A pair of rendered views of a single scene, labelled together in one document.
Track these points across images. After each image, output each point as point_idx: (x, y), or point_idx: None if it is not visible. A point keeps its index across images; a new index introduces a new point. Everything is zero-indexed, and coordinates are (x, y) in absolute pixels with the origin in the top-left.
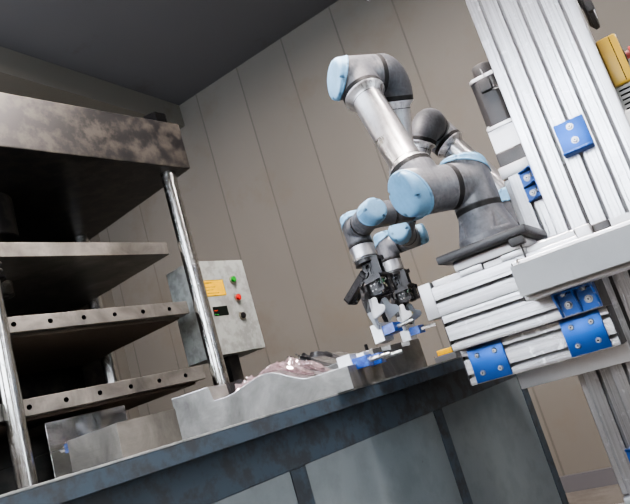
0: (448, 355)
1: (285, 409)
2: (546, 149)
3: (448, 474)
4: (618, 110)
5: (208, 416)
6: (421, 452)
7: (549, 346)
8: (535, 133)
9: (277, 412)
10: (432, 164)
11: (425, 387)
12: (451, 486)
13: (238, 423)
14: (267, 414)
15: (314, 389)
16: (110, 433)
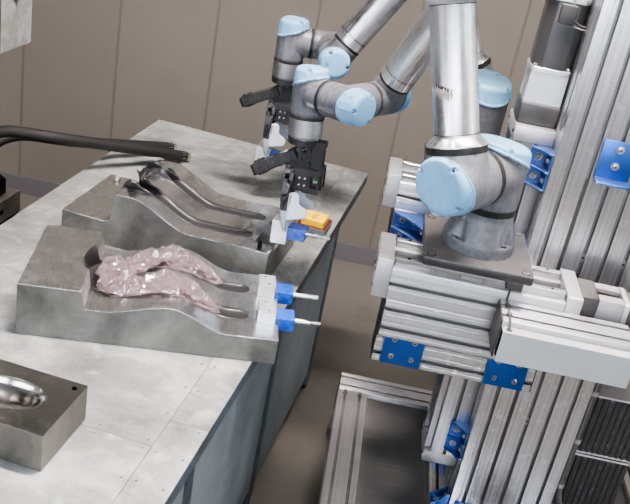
0: (315, 231)
1: (220, 412)
2: (582, 155)
3: (269, 368)
4: None
5: (68, 322)
6: None
7: (467, 364)
8: (584, 131)
9: (215, 421)
10: (487, 165)
11: None
12: (266, 380)
13: (192, 458)
14: (206, 425)
15: (226, 348)
16: (26, 440)
